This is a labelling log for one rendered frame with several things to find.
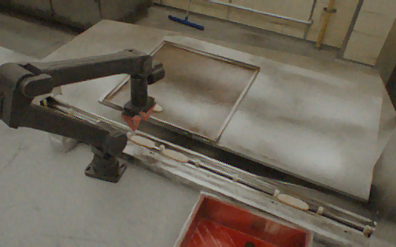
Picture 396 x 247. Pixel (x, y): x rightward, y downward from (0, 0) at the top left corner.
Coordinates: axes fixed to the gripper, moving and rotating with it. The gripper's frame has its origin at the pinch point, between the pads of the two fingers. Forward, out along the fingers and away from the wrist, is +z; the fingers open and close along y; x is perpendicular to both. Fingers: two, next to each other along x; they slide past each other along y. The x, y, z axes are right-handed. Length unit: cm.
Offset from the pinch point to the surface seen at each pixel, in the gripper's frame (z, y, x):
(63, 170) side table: 11.0, -23.4, 15.4
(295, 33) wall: 84, 370, -4
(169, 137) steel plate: 11.2, 11.0, -6.5
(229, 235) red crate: 10.6, -19.9, -43.3
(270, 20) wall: 76, 370, 33
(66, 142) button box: 6.7, -15.4, 20.6
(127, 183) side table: 11.0, -17.2, -6.4
